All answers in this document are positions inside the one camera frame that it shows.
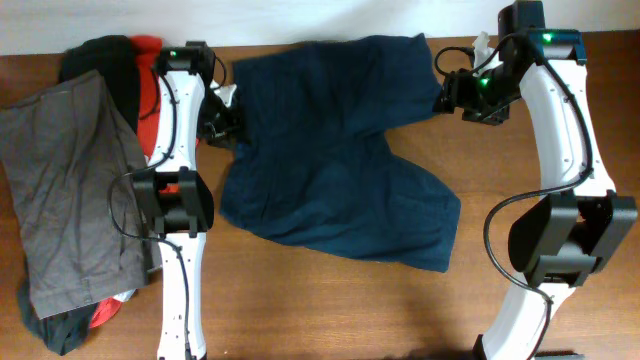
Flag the navy blue shorts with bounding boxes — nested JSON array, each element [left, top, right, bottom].
[[220, 35, 461, 272]]

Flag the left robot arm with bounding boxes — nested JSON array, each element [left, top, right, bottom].
[[132, 41, 242, 360]]

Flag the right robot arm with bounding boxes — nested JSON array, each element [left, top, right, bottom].
[[434, 1, 638, 359]]

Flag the red garment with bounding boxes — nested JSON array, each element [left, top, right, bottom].
[[89, 35, 201, 330]]

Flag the black garment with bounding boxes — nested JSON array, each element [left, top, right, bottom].
[[58, 35, 141, 133]]

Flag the grey shorts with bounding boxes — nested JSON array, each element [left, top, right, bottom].
[[1, 71, 149, 318]]

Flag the dark teal garment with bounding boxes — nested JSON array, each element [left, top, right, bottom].
[[16, 277, 97, 356]]

